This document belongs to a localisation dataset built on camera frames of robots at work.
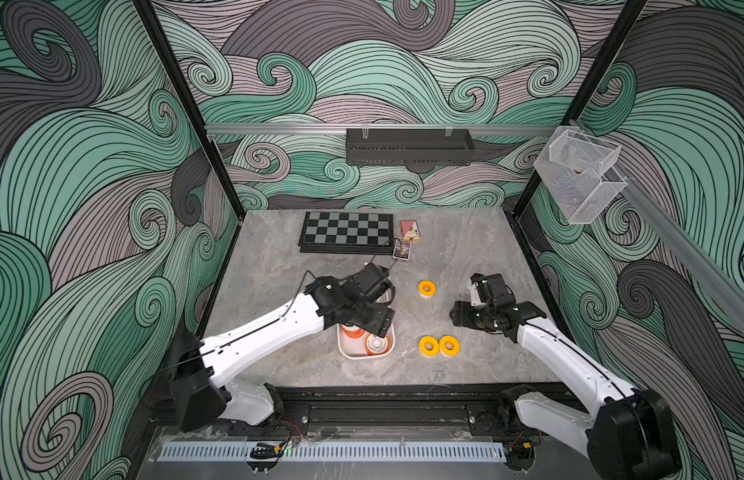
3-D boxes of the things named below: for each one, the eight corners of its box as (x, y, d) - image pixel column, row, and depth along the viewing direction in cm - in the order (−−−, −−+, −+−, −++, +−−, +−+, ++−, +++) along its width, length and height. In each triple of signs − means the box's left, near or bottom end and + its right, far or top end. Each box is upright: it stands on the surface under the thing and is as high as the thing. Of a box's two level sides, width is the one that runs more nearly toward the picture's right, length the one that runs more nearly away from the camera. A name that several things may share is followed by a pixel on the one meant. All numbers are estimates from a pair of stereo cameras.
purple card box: (392, 257, 109) (392, 254, 107) (395, 242, 113) (395, 239, 112) (409, 260, 108) (410, 257, 106) (411, 245, 113) (412, 241, 111)
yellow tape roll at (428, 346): (419, 358, 85) (420, 355, 83) (417, 338, 89) (418, 335, 87) (438, 358, 85) (440, 355, 83) (435, 338, 89) (437, 335, 87)
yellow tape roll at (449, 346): (440, 356, 86) (442, 353, 84) (437, 338, 89) (439, 335, 88) (460, 356, 86) (462, 353, 84) (456, 338, 89) (458, 335, 88)
